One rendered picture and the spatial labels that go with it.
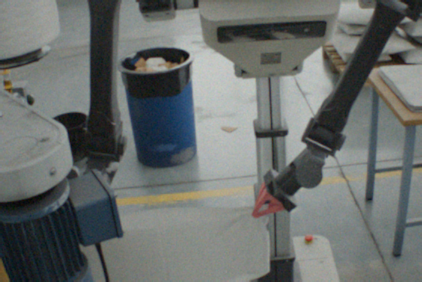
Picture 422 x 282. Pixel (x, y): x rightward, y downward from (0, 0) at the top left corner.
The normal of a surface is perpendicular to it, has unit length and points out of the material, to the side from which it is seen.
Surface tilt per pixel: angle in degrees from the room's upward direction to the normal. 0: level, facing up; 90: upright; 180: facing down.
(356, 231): 0
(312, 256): 0
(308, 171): 77
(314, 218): 0
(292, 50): 130
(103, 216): 90
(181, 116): 93
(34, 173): 90
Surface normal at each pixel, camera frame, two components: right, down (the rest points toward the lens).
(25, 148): -0.08, -0.89
